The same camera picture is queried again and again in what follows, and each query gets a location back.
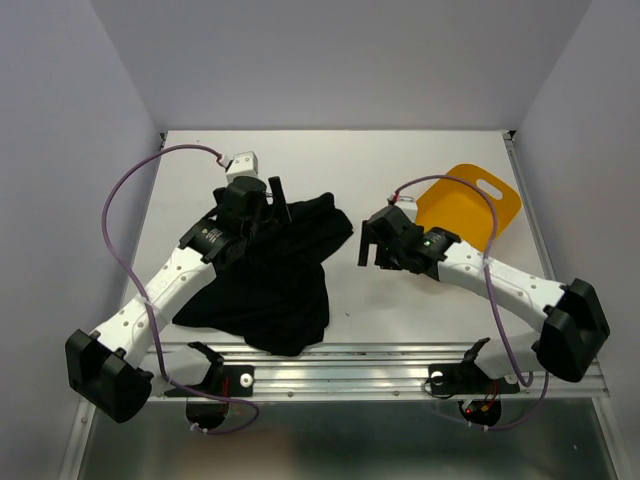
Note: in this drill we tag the aluminium mounting rail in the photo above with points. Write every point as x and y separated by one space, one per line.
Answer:
368 372

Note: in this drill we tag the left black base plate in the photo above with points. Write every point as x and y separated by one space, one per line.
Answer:
228 381

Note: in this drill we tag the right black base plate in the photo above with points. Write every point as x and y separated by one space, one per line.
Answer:
446 380

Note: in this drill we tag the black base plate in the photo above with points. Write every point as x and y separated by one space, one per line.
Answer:
228 381
446 380

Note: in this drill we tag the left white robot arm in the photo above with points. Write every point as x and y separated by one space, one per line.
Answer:
120 364

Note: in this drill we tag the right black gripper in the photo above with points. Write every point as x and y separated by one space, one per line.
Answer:
369 236

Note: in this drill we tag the yellow plastic basket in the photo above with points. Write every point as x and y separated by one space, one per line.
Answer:
461 210

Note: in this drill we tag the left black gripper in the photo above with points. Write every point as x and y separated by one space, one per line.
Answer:
277 189

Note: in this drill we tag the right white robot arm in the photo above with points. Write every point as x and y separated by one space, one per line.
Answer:
567 322

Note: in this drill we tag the black t shirt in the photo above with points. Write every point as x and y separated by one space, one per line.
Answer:
275 296

